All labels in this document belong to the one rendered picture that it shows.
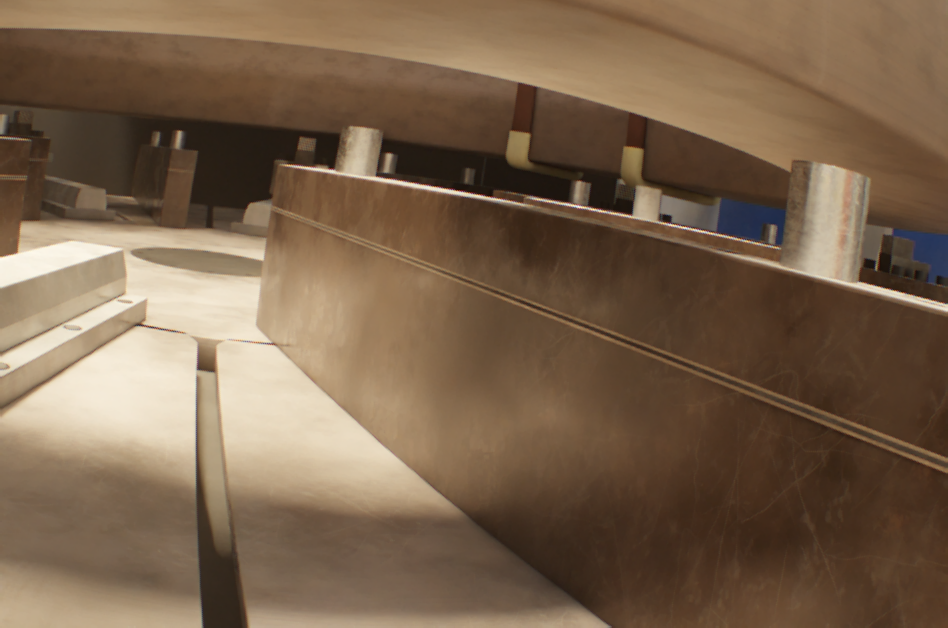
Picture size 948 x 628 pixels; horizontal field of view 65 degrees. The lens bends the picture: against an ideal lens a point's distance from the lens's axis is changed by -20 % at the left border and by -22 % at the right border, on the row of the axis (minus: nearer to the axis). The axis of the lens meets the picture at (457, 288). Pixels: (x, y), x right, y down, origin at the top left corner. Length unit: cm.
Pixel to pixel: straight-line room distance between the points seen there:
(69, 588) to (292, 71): 458
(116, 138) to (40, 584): 594
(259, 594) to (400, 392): 57
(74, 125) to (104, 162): 42
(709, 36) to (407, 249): 70
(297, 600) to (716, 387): 42
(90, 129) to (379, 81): 243
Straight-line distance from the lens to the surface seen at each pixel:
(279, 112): 517
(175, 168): 428
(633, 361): 86
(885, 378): 63
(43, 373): 142
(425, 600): 88
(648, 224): 259
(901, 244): 367
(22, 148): 229
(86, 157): 653
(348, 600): 85
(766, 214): 671
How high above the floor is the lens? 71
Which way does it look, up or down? 7 degrees down
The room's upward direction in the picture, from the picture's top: 9 degrees clockwise
